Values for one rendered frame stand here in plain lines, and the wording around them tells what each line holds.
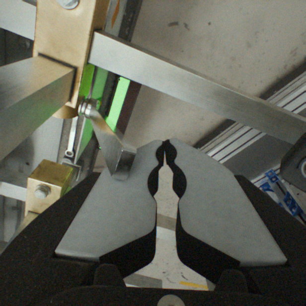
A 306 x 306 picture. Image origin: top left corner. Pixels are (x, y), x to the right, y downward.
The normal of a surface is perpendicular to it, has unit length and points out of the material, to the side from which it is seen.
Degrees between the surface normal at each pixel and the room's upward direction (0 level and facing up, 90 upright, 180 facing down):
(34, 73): 90
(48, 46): 0
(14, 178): 90
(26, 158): 0
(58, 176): 90
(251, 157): 0
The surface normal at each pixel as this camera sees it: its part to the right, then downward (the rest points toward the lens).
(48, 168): 0.37, -0.78
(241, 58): -0.04, 0.53
